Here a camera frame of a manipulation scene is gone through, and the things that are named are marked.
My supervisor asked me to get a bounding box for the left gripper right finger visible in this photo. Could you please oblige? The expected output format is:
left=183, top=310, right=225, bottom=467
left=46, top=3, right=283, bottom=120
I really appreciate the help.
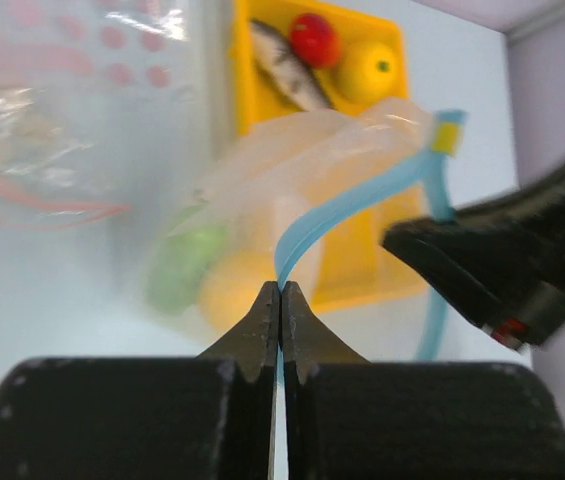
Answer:
left=280, top=282, right=565, bottom=479

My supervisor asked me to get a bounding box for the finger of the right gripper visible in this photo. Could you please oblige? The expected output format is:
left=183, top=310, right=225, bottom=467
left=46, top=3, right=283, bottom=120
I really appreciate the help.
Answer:
left=383, top=162, right=565, bottom=328

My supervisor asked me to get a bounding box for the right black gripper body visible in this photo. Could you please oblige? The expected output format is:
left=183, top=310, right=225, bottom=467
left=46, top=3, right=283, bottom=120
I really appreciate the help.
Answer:
left=481, top=199, right=565, bottom=357

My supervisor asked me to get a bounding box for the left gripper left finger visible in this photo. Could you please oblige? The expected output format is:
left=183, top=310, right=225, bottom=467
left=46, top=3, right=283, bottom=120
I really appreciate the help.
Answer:
left=0, top=282, right=280, bottom=479

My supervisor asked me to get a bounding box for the yellow toy pear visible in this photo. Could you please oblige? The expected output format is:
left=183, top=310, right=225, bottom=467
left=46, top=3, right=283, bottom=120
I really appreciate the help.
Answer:
left=197, top=251, right=275, bottom=334

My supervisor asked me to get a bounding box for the green toy cucumber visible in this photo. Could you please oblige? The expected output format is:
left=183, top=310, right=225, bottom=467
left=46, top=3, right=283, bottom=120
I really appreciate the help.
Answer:
left=145, top=226, right=229, bottom=315

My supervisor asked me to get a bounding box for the clear blue-zipper bag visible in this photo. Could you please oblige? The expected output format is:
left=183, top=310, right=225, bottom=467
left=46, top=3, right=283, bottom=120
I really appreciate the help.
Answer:
left=138, top=99, right=465, bottom=360

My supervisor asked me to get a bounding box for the pile of spare zip bags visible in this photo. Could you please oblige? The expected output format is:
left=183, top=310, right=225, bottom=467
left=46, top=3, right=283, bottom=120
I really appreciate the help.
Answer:
left=0, top=84, right=133, bottom=281

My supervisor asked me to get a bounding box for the red-dotted zip bag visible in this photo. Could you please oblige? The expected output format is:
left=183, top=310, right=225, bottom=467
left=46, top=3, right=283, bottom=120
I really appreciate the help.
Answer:
left=0, top=0, right=223, bottom=166

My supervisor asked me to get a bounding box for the yellow plastic tray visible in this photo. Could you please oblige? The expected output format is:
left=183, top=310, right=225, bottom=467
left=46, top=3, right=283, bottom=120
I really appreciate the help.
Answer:
left=233, top=1, right=425, bottom=312

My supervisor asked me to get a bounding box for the yellow toy lemon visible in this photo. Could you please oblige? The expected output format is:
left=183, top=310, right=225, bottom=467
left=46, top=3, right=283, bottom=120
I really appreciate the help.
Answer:
left=335, top=40, right=398, bottom=105

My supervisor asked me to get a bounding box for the grey toy fish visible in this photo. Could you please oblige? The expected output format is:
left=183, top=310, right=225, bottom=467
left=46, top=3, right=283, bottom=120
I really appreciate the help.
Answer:
left=249, top=19, right=334, bottom=111

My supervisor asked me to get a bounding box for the red toy mango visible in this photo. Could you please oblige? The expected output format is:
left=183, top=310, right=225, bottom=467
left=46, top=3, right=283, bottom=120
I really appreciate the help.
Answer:
left=289, top=13, right=342, bottom=69

